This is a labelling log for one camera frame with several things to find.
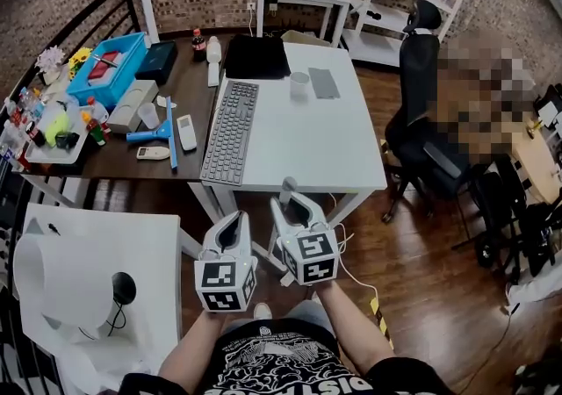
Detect black round device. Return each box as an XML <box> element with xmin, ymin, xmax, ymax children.
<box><xmin>111</xmin><ymin>272</ymin><xmax>137</xmax><ymax>305</ymax></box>

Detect blue plastic bin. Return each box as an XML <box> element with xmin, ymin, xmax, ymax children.
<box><xmin>66</xmin><ymin>32</ymin><xmax>148</xmax><ymax>107</ymax></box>

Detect white bottle orange cap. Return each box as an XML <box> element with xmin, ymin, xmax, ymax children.
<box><xmin>86</xmin><ymin>97</ymin><xmax>111</xmax><ymax>131</ymax></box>

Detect red green sauce bottle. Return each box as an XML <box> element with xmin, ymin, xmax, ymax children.
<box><xmin>81</xmin><ymin>111</ymin><xmax>108</xmax><ymax>147</ymax></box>

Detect person's left forearm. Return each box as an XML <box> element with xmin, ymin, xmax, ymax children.
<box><xmin>157</xmin><ymin>310</ymin><xmax>227</xmax><ymax>381</ymax></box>

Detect red box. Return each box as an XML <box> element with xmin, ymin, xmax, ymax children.
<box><xmin>89</xmin><ymin>50</ymin><xmax>122</xmax><ymax>78</ymax></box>

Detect black desk mat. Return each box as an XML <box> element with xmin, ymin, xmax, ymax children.
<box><xmin>223</xmin><ymin>33</ymin><xmax>292</xmax><ymax>81</ymax></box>

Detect dark wooden table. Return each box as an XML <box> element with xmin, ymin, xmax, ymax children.
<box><xmin>19</xmin><ymin>31</ymin><xmax>234</xmax><ymax>179</ymax></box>

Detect round wooden table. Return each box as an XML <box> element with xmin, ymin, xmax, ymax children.
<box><xmin>511</xmin><ymin>125</ymin><xmax>562</xmax><ymax>205</ymax></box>

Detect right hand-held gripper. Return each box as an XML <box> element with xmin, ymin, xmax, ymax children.
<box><xmin>270</xmin><ymin>191</ymin><xmax>341</xmax><ymax>288</ymax></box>

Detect clear plastic cup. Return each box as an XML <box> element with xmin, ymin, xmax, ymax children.
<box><xmin>289</xmin><ymin>71</ymin><xmax>311</xmax><ymax>100</ymax></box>
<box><xmin>137</xmin><ymin>102</ymin><xmax>161</xmax><ymax>130</ymax></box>

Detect grey keyboard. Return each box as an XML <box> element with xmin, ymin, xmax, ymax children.
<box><xmin>199</xmin><ymin>80</ymin><xmax>260</xmax><ymax>187</ymax></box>

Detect black folding chair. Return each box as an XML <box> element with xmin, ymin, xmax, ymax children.
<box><xmin>451</xmin><ymin>160</ymin><xmax>562</xmax><ymax>284</ymax></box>

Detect yellow black floor tape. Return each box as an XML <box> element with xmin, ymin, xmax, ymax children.
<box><xmin>370</xmin><ymin>296</ymin><xmax>395</xmax><ymax>350</ymax></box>

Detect yellow sunflowers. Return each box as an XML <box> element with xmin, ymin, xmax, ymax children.
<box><xmin>68</xmin><ymin>47</ymin><xmax>94</xmax><ymax>78</ymax></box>

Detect white remote control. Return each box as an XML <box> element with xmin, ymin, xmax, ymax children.
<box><xmin>177</xmin><ymin>114</ymin><xmax>198</xmax><ymax>152</ymax></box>

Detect black office chair with headrest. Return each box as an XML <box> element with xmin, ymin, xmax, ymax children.
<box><xmin>381</xmin><ymin>0</ymin><xmax>473</xmax><ymax>224</ymax></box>

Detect black metal railing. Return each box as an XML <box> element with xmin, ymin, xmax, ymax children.
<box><xmin>0</xmin><ymin>0</ymin><xmax>141</xmax><ymax>395</ymax></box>

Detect dark teal box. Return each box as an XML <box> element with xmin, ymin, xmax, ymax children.
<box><xmin>134</xmin><ymin>40</ymin><xmax>179</xmax><ymax>86</ymax></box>

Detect person's grey trousers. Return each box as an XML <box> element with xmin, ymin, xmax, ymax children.
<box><xmin>221</xmin><ymin>299</ymin><xmax>337</xmax><ymax>341</ymax></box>

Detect person's black printed shirt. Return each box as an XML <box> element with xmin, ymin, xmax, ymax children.
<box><xmin>116</xmin><ymin>318</ymin><xmax>453</xmax><ymax>395</ymax></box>

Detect small white handheld device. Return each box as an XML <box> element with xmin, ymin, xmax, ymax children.
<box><xmin>135</xmin><ymin>146</ymin><xmax>171</xmax><ymax>161</ymax></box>

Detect white shelf unit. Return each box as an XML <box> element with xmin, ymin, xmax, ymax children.
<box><xmin>341</xmin><ymin>0</ymin><xmax>486</xmax><ymax>68</ymax></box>

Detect blue squeegee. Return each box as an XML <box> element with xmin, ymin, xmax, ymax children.
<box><xmin>126</xmin><ymin>97</ymin><xmax>179</xmax><ymax>170</ymax></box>

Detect white desk with lamp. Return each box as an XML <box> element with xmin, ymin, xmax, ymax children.
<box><xmin>19</xmin><ymin>203</ymin><xmax>203</xmax><ymax>395</ymax></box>

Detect yellow green toy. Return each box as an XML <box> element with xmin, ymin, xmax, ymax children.
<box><xmin>46</xmin><ymin>111</ymin><xmax>70</xmax><ymax>147</ymax></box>

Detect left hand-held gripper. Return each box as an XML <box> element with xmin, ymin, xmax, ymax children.
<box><xmin>194</xmin><ymin>210</ymin><xmax>259</xmax><ymax>313</ymax></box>

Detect white cable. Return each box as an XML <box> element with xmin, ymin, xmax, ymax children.
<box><xmin>327</xmin><ymin>193</ymin><xmax>381</xmax><ymax>302</ymax></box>

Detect grey pad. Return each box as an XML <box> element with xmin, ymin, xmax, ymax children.
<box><xmin>307</xmin><ymin>67</ymin><xmax>342</xmax><ymax>100</ymax></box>

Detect white desk with keyboard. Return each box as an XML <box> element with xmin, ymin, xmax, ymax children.
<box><xmin>187</xmin><ymin>41</ymin><xmax>388</xmax><ymax>274</ymax></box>

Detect person's right forearm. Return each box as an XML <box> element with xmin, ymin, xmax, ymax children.
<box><xmin>315</xmin><ymin>281</ymin><xmax>396</xmax><ymax>375</ymax></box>

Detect white flowers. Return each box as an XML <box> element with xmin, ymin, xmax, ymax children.
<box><xmin>34</xmin><ymin>46</ymin><xmax>66</xmax><ymax>85</ymax></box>

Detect white table lamp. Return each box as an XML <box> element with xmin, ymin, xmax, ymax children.
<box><xmin>12</xmin><ymin>233</ymin><xmax>137</xmax><ymax>341</ymax></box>

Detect beige tissue box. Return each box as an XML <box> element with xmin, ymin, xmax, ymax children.
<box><xmin>106</xmin><ymin>79</ymin><xmax>159</xmax><ymax>134</ymax></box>

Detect white tray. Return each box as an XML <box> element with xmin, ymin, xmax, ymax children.
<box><xmin>24</xmin><ymin>103</ymin><xmax>89</xmax><ymax>165</ymax></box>

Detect cola bottle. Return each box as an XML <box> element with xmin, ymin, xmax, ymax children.
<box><xmin>191</xmin><ymin>28</ymin><xmax>207</xmax><ymax>63</ymax></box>

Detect cardboard box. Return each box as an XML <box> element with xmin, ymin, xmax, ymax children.
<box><xmin>280</xmin><ymin>30</ymin><xmax>333</xmax><ymax>48</ymax></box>

